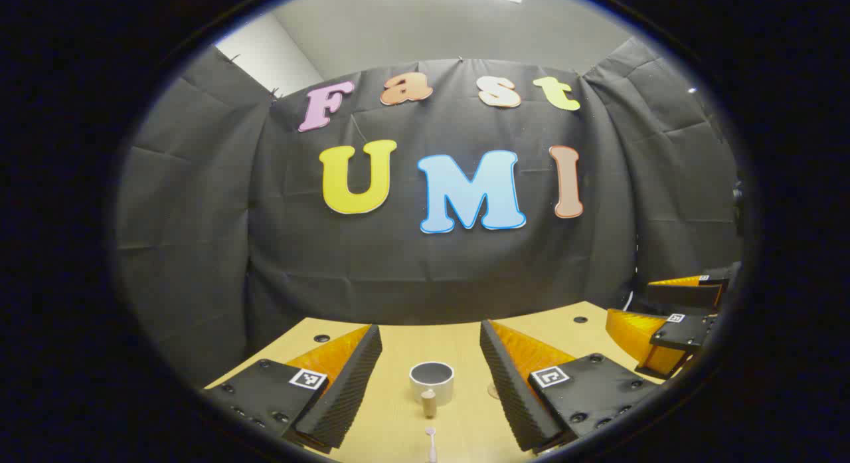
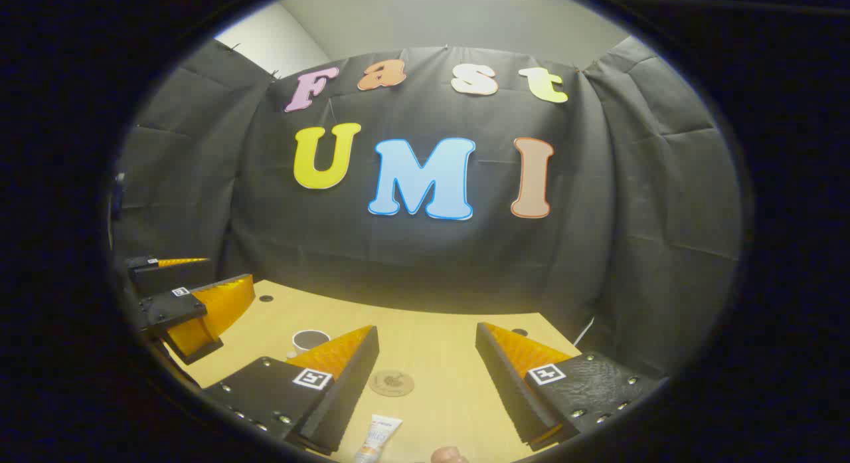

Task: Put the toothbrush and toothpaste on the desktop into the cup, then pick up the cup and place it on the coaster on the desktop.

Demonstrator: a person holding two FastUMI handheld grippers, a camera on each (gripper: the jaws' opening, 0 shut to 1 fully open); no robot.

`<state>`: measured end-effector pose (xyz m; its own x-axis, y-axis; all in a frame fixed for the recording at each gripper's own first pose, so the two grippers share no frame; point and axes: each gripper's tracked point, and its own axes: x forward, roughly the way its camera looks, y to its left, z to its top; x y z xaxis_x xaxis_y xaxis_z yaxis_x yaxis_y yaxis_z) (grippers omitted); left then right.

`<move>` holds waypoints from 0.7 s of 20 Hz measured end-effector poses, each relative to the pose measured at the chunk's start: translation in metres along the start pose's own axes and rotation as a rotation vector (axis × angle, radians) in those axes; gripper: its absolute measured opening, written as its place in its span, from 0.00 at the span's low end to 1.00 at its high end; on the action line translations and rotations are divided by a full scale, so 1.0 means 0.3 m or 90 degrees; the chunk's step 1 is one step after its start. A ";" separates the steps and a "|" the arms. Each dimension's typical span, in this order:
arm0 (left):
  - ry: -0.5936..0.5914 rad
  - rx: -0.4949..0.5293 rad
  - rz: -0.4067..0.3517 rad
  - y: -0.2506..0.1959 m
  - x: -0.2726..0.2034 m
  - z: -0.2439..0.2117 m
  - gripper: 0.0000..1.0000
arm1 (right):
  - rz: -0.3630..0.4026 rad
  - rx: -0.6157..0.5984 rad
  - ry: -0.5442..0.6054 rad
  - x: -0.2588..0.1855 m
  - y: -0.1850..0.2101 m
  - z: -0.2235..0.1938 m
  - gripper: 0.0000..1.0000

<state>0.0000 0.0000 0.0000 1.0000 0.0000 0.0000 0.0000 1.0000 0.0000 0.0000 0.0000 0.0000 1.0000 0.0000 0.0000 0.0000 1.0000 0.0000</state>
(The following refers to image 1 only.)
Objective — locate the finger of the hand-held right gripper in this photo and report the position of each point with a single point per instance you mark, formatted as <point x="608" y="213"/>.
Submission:
<point x="684" y="331"/>
<point x="684" y="295"/>

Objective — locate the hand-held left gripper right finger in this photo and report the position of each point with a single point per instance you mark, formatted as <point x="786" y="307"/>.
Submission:
<point x="508" y="390"/>

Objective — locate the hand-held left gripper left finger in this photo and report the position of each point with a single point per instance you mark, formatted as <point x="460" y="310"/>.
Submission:
<point x="352" y="383"/>

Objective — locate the white toothbrush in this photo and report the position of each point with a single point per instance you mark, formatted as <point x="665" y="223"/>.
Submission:
<point x="431" y="443"/>

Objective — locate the wooden desktop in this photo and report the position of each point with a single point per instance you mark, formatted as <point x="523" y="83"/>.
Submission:
<point x="392" y="400"/>

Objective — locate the black backdrop cloth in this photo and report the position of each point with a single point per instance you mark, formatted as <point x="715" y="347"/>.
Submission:
<point x="431" y="270"/>

